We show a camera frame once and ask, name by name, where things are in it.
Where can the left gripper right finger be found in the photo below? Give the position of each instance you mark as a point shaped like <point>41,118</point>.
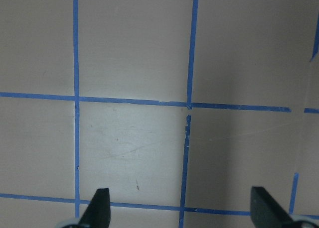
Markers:
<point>265,212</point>

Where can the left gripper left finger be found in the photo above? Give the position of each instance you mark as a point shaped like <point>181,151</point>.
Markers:
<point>98,212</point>

